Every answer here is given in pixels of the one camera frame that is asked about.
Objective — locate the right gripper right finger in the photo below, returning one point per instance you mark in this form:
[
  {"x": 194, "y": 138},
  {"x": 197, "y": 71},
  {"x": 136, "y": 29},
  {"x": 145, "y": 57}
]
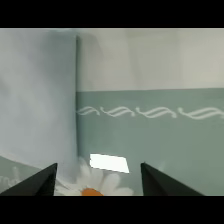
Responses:
[{"x": 161, "y": 183}]

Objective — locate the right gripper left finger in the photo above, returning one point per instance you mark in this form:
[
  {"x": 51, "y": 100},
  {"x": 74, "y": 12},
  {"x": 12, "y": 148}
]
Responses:
[{"x": 38, "y": 183}]

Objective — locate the pale blue T-shirt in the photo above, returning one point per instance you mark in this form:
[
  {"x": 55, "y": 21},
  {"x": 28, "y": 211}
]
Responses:
[{"x": 36, "y": 100}]

